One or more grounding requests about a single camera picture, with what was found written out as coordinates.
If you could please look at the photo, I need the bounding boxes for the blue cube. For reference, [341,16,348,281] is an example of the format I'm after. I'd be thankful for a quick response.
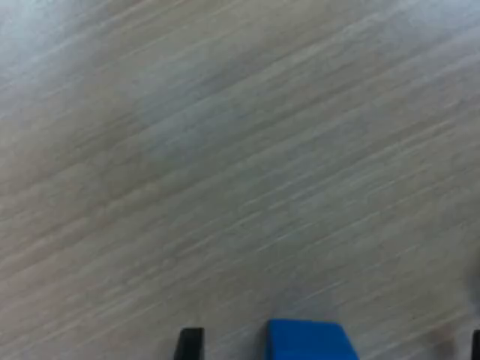
[265,318,360,360]

